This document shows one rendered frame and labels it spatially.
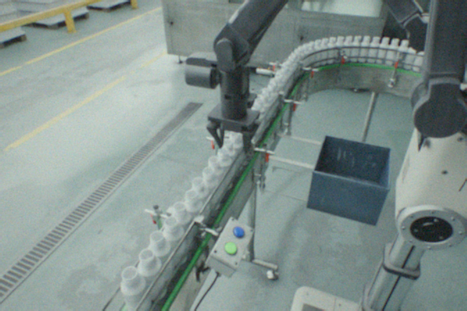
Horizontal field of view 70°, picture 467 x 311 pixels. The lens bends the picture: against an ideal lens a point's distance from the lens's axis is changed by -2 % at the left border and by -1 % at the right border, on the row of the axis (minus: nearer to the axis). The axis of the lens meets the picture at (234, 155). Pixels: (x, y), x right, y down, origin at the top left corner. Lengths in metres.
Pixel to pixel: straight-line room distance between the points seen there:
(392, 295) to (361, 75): 1.63
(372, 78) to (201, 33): 2.81
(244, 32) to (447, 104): 0.35
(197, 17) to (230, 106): 4.10
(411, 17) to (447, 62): 0.44
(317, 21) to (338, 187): 3.01
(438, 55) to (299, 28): 3.76
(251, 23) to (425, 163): 0.51
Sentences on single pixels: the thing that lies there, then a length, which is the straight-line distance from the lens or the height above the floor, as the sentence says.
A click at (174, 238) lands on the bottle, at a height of 1.12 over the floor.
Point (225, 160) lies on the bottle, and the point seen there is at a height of 1.14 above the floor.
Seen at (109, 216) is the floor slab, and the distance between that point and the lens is 2.71.
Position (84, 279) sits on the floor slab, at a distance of 2.40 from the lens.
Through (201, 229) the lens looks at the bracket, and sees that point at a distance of 1.02.
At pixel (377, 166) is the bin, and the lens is 1.78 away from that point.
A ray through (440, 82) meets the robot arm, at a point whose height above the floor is 1.64.
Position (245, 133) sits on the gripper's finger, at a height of 1.47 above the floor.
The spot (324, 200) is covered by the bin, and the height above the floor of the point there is 0.80.
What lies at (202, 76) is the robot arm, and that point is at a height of 1.58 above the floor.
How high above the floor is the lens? 1.85
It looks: 36 degrees down
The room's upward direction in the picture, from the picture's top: straight up
